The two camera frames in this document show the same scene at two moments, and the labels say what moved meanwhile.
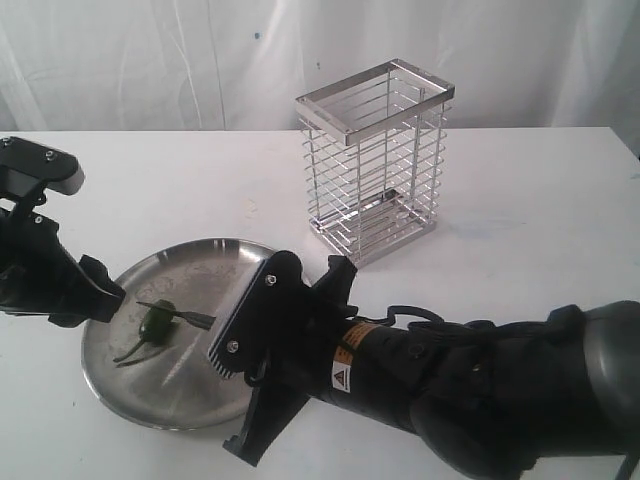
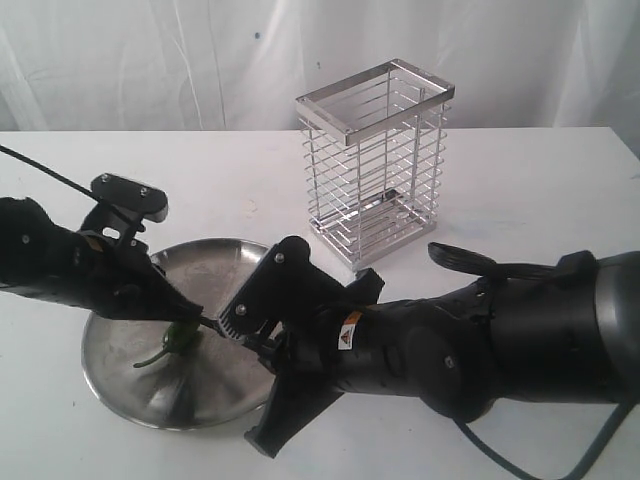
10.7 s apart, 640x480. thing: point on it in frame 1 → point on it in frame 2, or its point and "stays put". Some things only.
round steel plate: (150, 364) stays put
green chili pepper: (155, 327) → (180, 337)
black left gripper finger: (92, 296) → (155, 298)
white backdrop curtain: (241, 65) stays put
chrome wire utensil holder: (374, 149) stays put
